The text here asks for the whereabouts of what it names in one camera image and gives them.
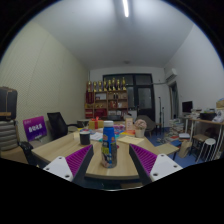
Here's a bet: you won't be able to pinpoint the white wall air conditioner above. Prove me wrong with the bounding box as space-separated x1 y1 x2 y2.
164 68 179 83

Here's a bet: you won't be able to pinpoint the ceiling tube light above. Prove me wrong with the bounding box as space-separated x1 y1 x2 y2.
121 0 130 18

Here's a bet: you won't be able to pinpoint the standing orange white card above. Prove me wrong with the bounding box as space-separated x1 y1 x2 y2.
125 117 134 132

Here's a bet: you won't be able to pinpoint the white round stool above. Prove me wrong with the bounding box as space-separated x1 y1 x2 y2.
198 137 217 161

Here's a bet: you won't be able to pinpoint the small round side table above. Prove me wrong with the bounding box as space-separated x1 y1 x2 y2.
77 119 91 129

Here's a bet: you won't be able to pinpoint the small cream notebook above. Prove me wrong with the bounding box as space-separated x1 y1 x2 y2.
73 131 82 143

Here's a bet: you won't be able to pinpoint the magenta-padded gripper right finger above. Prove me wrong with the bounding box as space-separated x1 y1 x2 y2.
128 143 184 188

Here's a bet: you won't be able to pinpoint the pink flowers in white pot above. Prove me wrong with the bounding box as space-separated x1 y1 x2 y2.
133 118 148 138

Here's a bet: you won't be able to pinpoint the brown paper bag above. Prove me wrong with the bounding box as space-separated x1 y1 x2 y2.
177 140 193 159

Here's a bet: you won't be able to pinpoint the beige armchair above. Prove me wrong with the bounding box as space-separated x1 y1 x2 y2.
134 114 157 133

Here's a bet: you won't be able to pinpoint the black computer monitor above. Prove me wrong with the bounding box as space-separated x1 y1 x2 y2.
181 100 194 114

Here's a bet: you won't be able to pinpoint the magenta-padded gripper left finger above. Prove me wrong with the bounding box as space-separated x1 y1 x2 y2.
43 143 95 188

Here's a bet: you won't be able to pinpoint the dark glass door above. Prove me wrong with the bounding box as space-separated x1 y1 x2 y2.
102 73 156 122

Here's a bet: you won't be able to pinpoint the orange book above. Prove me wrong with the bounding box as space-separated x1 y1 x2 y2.
120 129 136 137

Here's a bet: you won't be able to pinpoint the black tripod stand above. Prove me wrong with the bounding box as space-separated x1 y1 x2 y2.
156 96 165 134

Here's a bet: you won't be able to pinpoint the black suitcase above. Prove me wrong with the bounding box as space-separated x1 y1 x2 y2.
0 86 18 122

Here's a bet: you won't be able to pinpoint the black office chair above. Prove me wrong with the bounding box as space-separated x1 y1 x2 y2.
46 111 78 140

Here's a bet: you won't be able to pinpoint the wooden shelf unit with trophies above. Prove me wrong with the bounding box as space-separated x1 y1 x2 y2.
84 76 129 120

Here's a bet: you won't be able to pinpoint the cluttered wooden side desk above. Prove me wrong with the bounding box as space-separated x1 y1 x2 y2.
179 98 224 159

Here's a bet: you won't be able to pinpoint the grey striped cushion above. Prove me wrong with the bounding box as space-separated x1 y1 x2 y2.
0 119 18 152

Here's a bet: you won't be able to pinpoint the black chair backrest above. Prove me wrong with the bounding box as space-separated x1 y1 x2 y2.
18 140 39 167

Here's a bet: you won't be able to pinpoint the large yellow notebook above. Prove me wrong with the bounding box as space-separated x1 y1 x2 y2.
117 135 145 146

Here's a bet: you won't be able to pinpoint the light wooden bench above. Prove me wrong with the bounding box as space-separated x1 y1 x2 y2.
153 142 180 160

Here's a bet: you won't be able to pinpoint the blue drink bottle white cap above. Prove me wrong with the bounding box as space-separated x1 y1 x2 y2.
100 120 118 169

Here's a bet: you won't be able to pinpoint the purple sign board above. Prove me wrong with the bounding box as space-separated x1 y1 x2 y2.
22 115 48 142

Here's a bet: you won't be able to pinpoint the black cup white inside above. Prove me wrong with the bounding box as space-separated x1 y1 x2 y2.
79 129 92 146

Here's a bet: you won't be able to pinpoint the yellow gift box red ribbon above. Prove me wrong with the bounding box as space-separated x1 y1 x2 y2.
88 116 105 130

